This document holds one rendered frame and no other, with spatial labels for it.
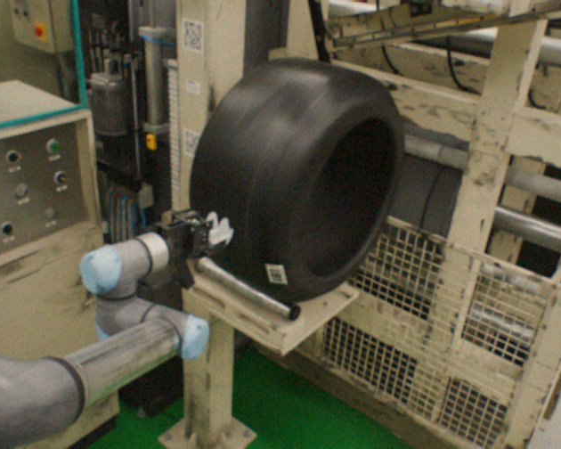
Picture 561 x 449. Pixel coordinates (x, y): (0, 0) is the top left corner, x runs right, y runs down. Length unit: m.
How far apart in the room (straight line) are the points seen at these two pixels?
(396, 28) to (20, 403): 1.28
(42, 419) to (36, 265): 1.09
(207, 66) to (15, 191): 0.64
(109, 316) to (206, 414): 1.13
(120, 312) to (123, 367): 0.23
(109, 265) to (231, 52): 0.73
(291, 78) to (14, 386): 0.88
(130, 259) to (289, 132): 0.42
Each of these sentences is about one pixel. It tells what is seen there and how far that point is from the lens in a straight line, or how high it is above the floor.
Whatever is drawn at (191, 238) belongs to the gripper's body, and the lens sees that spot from 1.17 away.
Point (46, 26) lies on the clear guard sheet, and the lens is 1.68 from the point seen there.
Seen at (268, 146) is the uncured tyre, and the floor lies 1.37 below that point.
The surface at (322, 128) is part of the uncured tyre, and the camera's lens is 1.25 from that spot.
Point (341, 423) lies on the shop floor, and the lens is 2.50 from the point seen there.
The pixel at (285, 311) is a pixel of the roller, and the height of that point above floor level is 0.91.
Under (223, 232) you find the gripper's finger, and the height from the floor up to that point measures 1.20.
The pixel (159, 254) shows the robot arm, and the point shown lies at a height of 1.23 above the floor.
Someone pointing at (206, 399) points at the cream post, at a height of 0.29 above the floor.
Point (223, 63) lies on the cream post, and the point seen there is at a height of 1.45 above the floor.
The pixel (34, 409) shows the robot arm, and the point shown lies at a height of 1.28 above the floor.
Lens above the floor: 1.82
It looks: 29 degrees down
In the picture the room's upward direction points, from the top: 4 degrees clockwise
